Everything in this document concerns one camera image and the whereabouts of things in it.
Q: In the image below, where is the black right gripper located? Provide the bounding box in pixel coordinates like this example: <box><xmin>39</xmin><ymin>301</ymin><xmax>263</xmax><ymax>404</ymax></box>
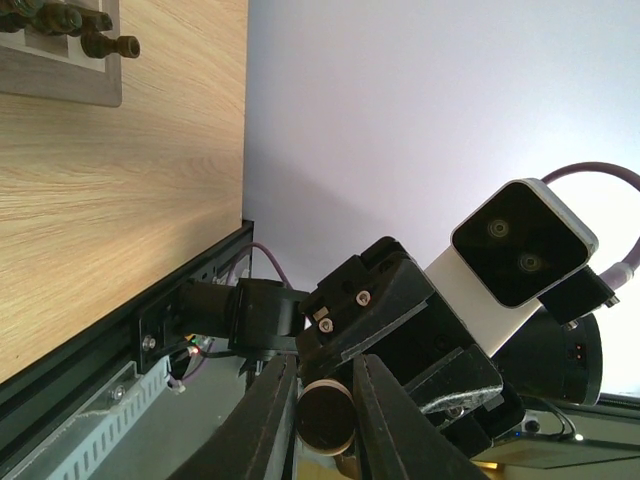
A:
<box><xmin>296</xmin><ymin>237</ymin><xmax>603</xmax><ymax>480</ymax></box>

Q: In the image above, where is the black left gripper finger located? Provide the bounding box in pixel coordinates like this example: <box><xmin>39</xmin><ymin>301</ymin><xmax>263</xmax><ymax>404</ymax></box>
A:
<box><xmin>170</xmin><ymin>355</ymin><xmax>298</xmax><ymax>480</ymax></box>

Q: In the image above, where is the wooden chess board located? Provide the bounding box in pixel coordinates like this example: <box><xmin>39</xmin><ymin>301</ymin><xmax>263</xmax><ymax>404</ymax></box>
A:
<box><xmin>1</xmin><ymin>1</ymin><xmax>122</xmax><ymax>107</ymax></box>

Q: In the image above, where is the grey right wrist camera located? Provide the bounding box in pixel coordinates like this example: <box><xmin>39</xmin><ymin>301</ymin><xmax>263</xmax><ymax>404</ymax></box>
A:
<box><xmin>451</xmin><ymin>178</ymin><xmax>599</xmax><ymax>308</ymax></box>

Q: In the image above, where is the white slotted cable duct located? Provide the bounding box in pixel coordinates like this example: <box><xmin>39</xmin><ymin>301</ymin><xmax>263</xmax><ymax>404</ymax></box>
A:
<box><xmin>1</xmin><ymin>358</ymin><xmax>170</xmax><ymax>480</ymax></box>

